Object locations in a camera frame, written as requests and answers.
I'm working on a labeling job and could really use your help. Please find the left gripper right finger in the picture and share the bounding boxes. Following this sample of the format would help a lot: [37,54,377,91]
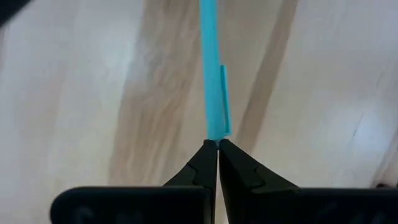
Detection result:
[218,138,398,224]

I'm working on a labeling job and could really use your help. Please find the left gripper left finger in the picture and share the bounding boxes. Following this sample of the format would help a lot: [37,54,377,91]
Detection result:
[50,139,218,224]

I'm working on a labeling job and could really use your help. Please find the teal pen with clip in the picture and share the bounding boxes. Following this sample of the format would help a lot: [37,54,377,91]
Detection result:
[198,0,233,142]

